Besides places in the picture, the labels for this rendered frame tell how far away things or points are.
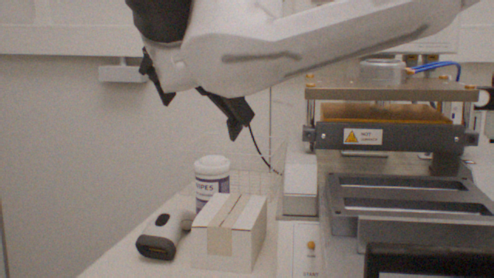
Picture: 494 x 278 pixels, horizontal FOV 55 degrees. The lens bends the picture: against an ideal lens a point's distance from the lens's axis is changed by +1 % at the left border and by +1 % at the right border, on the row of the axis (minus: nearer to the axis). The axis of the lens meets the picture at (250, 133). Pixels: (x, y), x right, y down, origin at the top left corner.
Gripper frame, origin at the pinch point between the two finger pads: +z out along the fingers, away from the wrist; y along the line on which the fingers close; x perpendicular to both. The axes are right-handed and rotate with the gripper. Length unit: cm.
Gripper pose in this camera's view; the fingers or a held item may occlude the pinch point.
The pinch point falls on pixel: (201, 113)
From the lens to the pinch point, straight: 80.0
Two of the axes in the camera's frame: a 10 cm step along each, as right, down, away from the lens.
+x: -5.1, 7.9, -3.5
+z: 0.5, 4.4, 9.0
